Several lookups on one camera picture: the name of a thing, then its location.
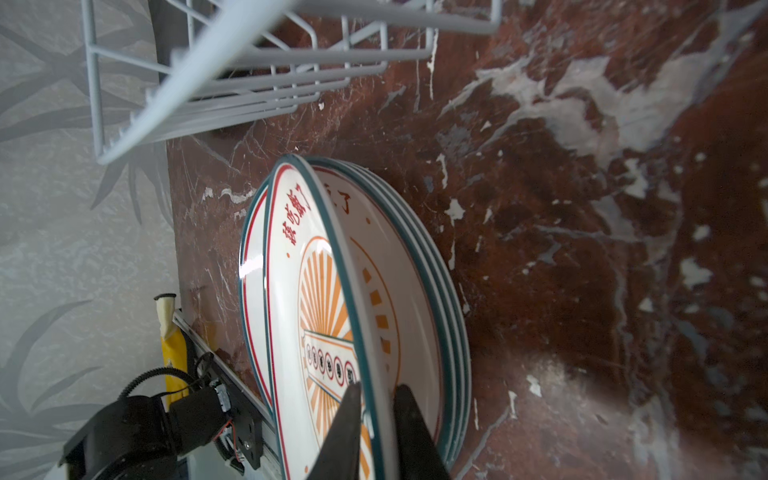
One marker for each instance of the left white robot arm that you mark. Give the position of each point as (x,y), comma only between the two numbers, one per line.
(138,437)

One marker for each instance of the white wire dish rack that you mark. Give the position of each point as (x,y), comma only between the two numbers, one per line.
(251,60)

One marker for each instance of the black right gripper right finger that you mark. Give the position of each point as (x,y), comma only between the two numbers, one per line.
(418,455)

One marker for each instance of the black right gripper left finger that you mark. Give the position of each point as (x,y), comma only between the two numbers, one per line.
(339,456)

